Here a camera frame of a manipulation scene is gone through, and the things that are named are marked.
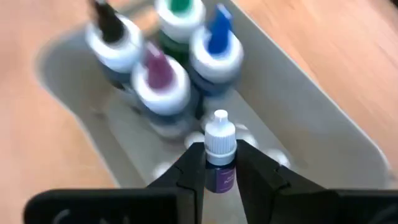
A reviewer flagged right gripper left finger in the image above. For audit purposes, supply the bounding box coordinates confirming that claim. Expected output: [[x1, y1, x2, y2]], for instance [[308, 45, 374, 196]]
[[22, 141, 206, 224]]

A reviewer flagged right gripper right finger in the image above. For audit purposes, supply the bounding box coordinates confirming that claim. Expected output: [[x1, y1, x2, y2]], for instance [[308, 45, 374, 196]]
[[235, 139, 398, 224]]

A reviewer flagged small dark bottle purple label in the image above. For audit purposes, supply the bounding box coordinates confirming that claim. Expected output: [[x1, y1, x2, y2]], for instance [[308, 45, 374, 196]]
[[203, 109, 238, 194]]

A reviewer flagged grey plastic bin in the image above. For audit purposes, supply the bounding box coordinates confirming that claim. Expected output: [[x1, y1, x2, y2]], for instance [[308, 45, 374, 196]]
[[33, 0, 394, 224]]

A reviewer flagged purple-tipped food coloring bottle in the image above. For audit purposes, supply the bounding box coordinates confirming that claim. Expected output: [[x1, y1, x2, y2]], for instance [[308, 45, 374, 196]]
[[130, 42, 200, 138]]

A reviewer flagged blue-tipped food coloring bottle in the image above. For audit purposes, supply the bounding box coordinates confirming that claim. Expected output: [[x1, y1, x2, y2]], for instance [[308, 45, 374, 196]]
[[188, 2, 245, 97]]

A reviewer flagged black-tipped food coloring bottle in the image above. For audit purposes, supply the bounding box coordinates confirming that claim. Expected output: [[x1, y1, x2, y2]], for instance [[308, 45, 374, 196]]
[[85, 0, 146, 91]]

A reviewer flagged green-tipped food coloring bottle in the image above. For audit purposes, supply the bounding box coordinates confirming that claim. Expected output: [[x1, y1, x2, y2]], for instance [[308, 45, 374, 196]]
[[154, 0, 207, 63]]

